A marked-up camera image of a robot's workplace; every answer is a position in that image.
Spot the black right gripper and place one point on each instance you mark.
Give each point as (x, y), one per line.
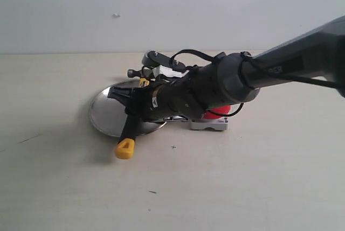
(182, 97)

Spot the yellow black claw hammer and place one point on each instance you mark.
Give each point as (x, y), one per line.
(126, 143)

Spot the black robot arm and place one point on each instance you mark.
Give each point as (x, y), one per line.
(316, 58)

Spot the red dome push button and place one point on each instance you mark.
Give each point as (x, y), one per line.
(210, 122)

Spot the round stainless steel plate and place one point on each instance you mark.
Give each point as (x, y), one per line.
(108, 115)

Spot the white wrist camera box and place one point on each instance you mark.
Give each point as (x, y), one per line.
(161, 72)

